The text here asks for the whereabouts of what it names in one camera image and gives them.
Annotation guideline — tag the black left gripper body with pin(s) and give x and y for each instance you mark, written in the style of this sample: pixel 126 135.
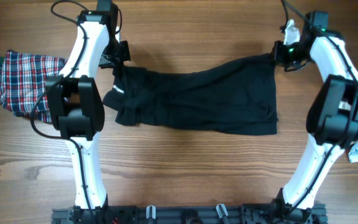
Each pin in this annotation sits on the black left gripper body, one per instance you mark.
pixel 115 54

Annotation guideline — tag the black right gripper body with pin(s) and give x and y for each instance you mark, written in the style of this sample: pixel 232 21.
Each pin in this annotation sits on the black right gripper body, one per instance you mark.
pixel 286 55

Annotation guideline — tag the black t-shirt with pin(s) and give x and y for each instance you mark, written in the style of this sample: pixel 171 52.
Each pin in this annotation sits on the black t-shirt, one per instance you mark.
pixel 238 97

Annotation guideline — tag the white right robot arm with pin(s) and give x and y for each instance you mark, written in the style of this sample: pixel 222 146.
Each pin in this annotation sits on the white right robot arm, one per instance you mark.
pixel 332 121

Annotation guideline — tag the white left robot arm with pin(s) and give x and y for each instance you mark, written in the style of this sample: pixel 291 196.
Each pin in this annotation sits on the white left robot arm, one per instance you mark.
pixel 77 111

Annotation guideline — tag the plaid folded shirt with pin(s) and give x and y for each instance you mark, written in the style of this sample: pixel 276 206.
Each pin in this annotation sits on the plaid folded shirt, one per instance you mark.
pixel 22 80

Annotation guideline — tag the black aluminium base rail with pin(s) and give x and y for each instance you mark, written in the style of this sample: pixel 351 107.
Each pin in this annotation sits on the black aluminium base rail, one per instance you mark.
pixel 244 214

